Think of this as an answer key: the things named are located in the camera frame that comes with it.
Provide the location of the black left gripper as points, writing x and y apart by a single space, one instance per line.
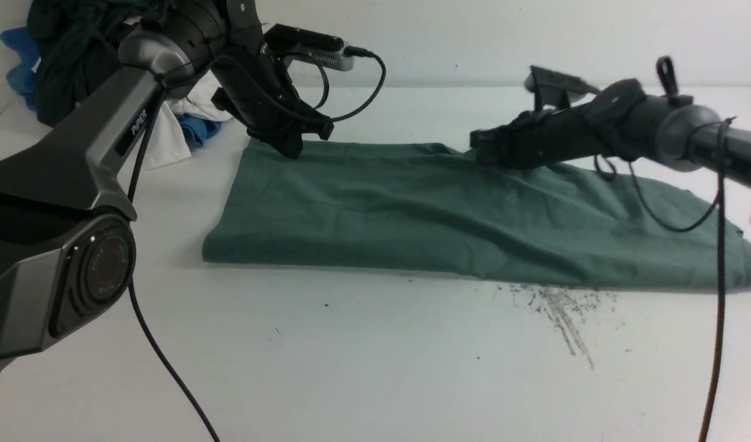
256 90

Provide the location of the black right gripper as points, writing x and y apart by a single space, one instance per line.
534 140

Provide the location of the green long-sleeved shirt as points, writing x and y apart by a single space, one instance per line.
429 208

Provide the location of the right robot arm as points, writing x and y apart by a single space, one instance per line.
668 129

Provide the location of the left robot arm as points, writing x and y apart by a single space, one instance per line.
67 251

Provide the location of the white crumpled garment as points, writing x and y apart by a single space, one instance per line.
185 124

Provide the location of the black crumpled garment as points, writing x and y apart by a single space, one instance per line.
77 43

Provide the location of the blue crumpled garment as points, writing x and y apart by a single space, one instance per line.
21 78

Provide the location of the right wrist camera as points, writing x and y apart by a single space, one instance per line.
556 89

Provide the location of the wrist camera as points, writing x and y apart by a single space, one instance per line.
556 89
296 44

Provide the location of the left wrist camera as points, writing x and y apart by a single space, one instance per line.
296 44

